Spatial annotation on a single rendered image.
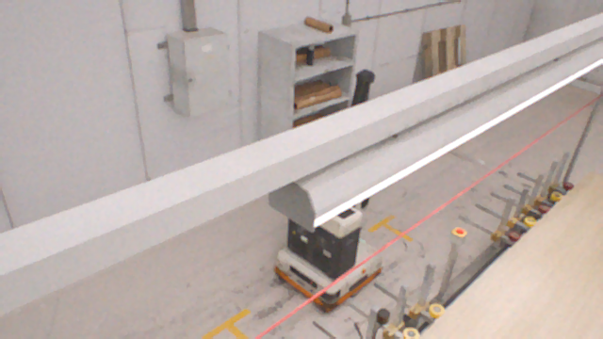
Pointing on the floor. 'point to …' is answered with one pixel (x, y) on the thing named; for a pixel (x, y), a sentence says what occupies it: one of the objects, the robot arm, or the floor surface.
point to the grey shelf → (301, 72)
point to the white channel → (245, 174)
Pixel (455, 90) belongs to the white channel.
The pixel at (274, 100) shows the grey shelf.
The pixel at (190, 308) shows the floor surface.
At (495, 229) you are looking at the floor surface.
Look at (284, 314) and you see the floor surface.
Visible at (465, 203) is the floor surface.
